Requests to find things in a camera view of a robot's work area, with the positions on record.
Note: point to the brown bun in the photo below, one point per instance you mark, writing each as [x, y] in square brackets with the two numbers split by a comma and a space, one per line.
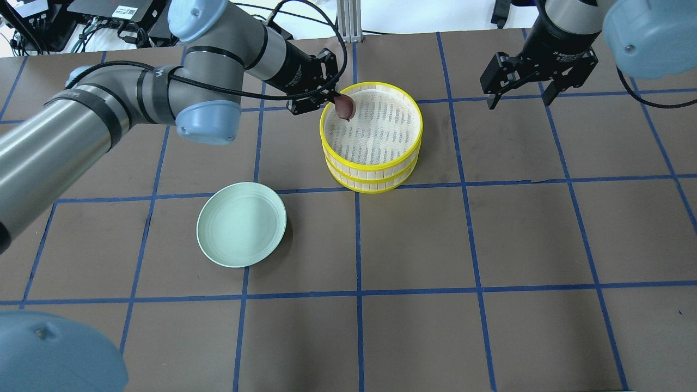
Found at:
[344, 107]

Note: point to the yellow steamer layer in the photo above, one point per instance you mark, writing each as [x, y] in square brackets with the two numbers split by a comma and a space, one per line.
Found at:
[384, 133]
[372, 181]

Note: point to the green round plate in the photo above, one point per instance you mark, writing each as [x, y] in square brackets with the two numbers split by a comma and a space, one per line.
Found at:
[241, 224]

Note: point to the aluminium frame post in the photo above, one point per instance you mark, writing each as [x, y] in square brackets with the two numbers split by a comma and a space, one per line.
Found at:
[349, 20]

